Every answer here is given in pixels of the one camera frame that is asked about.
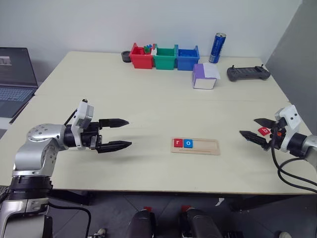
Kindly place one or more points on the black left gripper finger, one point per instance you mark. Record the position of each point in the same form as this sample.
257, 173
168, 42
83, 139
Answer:
115, 145
115, 122

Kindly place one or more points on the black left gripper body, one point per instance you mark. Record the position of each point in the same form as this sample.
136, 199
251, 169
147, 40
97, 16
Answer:
86, 138

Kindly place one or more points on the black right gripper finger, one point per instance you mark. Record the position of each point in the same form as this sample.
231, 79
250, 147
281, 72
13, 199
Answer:
266, 122
255, 138

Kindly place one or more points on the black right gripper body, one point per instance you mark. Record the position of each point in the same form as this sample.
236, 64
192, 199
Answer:
278, 143

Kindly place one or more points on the red letter b block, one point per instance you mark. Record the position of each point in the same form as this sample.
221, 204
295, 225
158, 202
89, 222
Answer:
263, 131

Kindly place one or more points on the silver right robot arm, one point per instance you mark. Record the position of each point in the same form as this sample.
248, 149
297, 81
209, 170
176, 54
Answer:
309, 146

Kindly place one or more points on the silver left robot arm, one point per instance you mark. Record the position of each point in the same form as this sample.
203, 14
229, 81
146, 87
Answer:
37, 151

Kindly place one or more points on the wooden letter tray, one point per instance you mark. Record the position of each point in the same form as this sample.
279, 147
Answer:
205, 147

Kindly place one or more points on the red letter r block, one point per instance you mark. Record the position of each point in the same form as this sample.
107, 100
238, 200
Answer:
178, 143

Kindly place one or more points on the blue letter o block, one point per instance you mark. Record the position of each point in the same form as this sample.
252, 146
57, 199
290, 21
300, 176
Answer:
188, 143

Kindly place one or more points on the dark grey handheld controller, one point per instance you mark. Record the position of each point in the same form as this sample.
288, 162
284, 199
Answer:
247, 74

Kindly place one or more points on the red plastic bin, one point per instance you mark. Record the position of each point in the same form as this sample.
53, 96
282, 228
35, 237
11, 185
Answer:
141, 60

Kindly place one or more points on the small red tag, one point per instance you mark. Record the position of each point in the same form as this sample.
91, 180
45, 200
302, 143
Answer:
147, 208
185, 208

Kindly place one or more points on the white paper scrap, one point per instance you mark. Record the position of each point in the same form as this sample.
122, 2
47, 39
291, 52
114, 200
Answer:
220, 202

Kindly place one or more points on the white paper sheet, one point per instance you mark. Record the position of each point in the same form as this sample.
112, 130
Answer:
211, 70

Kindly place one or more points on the green plastic bin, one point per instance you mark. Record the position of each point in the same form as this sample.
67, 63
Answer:
164, 62

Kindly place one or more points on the small green toy block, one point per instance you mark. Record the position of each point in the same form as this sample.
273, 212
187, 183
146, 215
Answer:
148, 50

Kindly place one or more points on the white card between bins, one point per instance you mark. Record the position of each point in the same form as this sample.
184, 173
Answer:
154, 52

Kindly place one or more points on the purple and white box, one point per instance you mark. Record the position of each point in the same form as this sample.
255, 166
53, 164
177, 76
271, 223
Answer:
199, 74

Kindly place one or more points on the dark rounded shape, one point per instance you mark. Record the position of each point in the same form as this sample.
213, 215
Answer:
142, 224
198, 224

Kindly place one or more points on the small blue toy block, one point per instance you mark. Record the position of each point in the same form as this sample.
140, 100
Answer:
148, 46

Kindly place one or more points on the light shoe tip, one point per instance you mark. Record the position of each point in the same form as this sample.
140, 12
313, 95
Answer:
284, 235
101, 232

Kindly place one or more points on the blue drink can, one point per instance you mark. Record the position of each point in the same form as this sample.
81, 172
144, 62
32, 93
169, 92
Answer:
217, 48

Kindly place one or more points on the blue plastic bin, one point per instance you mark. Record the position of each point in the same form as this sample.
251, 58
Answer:
185, 63

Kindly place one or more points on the grey open laptop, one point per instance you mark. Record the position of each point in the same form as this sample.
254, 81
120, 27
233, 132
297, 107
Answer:
15, 74

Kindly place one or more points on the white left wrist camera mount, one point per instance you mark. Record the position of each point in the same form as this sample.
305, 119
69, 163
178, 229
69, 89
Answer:
83, 116

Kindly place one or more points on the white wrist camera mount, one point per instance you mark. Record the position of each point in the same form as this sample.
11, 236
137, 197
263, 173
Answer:
83, 116
291, 119

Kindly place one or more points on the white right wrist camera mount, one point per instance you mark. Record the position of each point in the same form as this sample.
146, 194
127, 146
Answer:
291, 119

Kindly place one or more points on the black table frame bar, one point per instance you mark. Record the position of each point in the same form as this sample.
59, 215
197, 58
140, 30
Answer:
74, 197
260, 200

